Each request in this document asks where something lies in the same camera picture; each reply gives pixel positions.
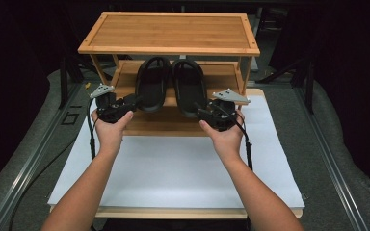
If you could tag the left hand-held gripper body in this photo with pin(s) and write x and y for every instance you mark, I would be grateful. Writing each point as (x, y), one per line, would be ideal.
(110, 110)

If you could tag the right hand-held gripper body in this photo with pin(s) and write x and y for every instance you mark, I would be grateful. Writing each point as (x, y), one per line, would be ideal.
(221, 117)

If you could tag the black slipper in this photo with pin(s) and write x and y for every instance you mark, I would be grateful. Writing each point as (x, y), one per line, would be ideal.
(189, 86)
(152, 85)

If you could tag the wooden three-tier shoe rack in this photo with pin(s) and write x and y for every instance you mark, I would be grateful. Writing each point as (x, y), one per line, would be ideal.
(170, 32)

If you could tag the person's right hand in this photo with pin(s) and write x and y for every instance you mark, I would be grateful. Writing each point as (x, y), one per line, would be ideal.
(228, 141)

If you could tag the person's left hand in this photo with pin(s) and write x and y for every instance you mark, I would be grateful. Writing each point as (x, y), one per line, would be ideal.
(109, 136)

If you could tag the small yellow tag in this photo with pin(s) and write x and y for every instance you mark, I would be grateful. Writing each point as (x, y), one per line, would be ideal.
(87, 85)

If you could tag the black metal stand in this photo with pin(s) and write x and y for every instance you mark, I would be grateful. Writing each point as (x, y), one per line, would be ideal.
(309, 86)
(64, 83)

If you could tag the white table mat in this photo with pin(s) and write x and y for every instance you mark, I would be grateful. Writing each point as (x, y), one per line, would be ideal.
(173, 173)

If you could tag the grey metal floor rail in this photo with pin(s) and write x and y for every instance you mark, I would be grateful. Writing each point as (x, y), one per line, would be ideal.
(22, 173)
(330, 160)

